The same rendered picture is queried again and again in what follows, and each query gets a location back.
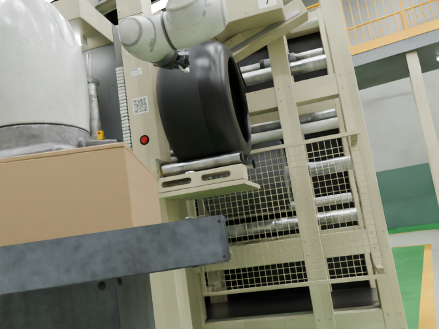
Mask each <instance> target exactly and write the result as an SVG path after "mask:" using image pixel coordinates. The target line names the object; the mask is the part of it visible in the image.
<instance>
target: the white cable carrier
mask: <svg viewBox="0 0 439 329"><path fill-rule="evenodd" d="M116 74H117V75H116V76H117V83H118V87H119V88H118V90H119V91H118V93H119V101H120V107H121V108H120V110H121V111H120V113H121V117H122V127H124V128H122V129H123V141H125V143H126V145H127V146H128V147H129V148H130V149H131V150H133V146H132V139H131V129H130V122H129V111H128V105H127V93H126V87H125V77H124V70H123V67H118V68H116Z"/></svg>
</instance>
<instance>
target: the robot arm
mask: <svg viewBox="0 0 439 329"><path fill-rule="evenodd" d="M165 7H166V9H167V11H166V12H164V13H162V14H157V15H153V16H130V17H127V18H125V19H124V20H123V21H122V22H121V24H120V26H119V28H118V34H119V37H120V42H121V45H122V46H123V47H124V48H125V49H126V50H127V51H128V52H129V53H130V54H131V55H132V56H134V57H135V58H137V59H139V60H142V61H146V62H150V63H152V64H153V66H155V67H162V68H165V69H169V70H172V69H173V68H175V69H179V70H182V71H184V72H185V73H188V72H189V66H188V65H190V62H189V51H188V49H185V50H184V51H182V52H181V51H180V50H179V49H182V48H189V47H191V46H195V45H198V44H200V43H202V42H205V41H207V40H209V39H211V38H213V37H215V36H216V35H218V34H220V33H221V32H222V31H223V30H224V29H225V27H226V26H227V24H228V22H229V17H228V11H227V5H226V2H225V0H167V2H166V4H165ZM181 56H182V57H184V58H182V57H181ZM89 115H90V110H89V92H88V81H87V76H86V68H85V64H84V58H83V55H82V51H81V48H80V45H79V43H78V40H77V37H76V35H75V33H74V31H73V29H72V27H71V26H70V24H69V22H68V21H67V20H66V19H64V17H63V16H62V15H61V14H60V13H59V11H58V10H57V9H56V8H55V6H53V5H52V4H51V3H49V2H48V1H46V0H0V158H5V157H15V156H21V155H30V154H36V153H45V152H50V151H59V150H65V149H74V148H84V147H90V146H99V145H105V144H114V143H119V142H123V141H121V140H91V136H90V127H89Z"/></svg>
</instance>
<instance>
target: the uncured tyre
mask: <svg viewBox="0 0 439 329"><path fill-rule="evenodd" d="M185 49H188V51H189V62H190V65H188V66H189V72H188V73H185V72H184V71H182V70H179V69H175V68H173V69H172V70H169V69H165V68H162V67H159V68H158V72H157V80H156V90H157V103H158V108H159V114H160V117H161V122H162V125H163V129H164V132H165V135H166V137H167V140H168V142H169V145H170V147H171V149H172V151H173V153H174V154H175V156H176V157H177V159H178V160H179V161H180V162H182V161H189V160H193V159H199V158H203V157H209V156H213V155H219V154H224V153H230V152H234V151H242V152H243V154H244V161H245V160H246V158H247V157H248V155H249V154H250V152H251V148H252V134H251V126H250V115H249V110H248V103H247V100H246V94H245V91H244V86H243V83H242V79H241V76H240V73H239V70H238V67H237V65H236V61H235V59H234V57H233V54H232V52H231V51H230V49H229V47H228V46H226V45H224V44H222V43H221V42H219V41H218V40H207V41H205V42H202V43H200V44H198V45H195V46H191V47H189V48H182V49H179V50H180V51H181V52H182V51H184V50H185ZM244 161H242V162H239V163H232V164H226V165H221V166H215V167H211V168H204V169H200V170H194V172H198V171H202V170H209V169H213V168H219V167H224V166H231V165H237V164H242V163H243V162H244Z"/></svg>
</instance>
